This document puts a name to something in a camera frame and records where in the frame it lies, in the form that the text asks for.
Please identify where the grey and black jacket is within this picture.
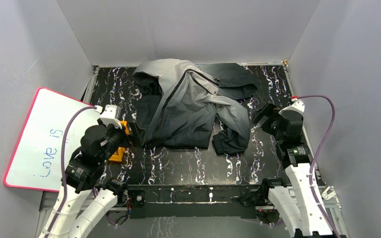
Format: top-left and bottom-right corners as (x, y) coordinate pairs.
(132, 59), (257, 155)

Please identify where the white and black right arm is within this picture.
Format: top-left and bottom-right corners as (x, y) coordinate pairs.
(253, 100), (340, 238)

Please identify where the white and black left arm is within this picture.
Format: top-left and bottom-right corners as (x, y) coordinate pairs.
(39, 120), (136, 238)

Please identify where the orange plastic bin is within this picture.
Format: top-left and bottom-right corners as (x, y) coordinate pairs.
(108, 120), (131, 163)

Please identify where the pink framed whiteboard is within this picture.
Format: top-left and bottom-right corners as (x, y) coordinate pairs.
(3, 88), (100, 192)

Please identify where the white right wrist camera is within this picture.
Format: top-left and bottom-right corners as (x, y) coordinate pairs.
(278, 96), (305, 115)

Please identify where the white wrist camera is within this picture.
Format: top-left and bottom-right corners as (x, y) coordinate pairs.
(278, 96), (305, 115)
(95, 105), (122, 128)

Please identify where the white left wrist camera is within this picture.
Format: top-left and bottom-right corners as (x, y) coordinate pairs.
(95, 105), (122, 128)

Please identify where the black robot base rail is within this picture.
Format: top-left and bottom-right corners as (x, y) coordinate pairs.
(97, 184), (293, 227)

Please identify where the silver bracket at table corner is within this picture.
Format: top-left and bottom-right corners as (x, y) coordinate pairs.
(321, 186), (336, 200)

